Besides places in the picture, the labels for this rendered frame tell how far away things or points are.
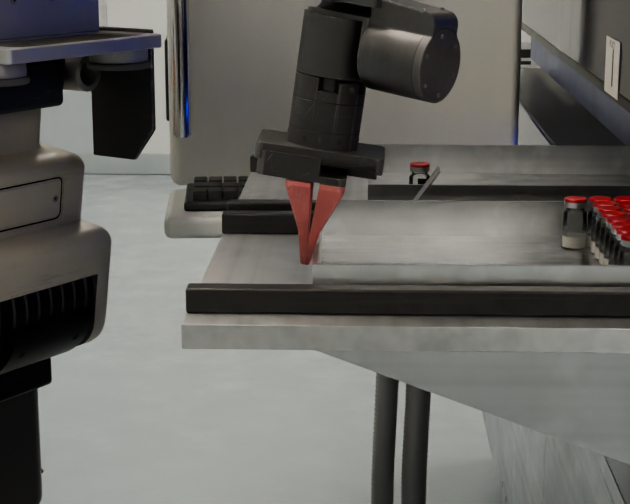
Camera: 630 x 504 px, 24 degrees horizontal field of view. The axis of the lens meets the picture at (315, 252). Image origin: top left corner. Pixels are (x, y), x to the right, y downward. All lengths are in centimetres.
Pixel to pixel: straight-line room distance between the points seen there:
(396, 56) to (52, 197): 78
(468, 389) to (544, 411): 6
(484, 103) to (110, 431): 164
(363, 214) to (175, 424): 214
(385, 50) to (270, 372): 279
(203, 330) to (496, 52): 107
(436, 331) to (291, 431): 234
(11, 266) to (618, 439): 78
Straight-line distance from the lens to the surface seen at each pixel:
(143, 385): 377
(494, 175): 171
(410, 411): 229
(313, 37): 114
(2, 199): 173
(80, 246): 178
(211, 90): 206
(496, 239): 138
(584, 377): 121
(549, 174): 173
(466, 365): 119
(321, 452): 330
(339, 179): 114
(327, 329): 109
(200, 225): 185
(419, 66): 108
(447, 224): 139
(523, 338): 110
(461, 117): 209
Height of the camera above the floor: 118
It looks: 13 degrees down
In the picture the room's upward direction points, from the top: straight up
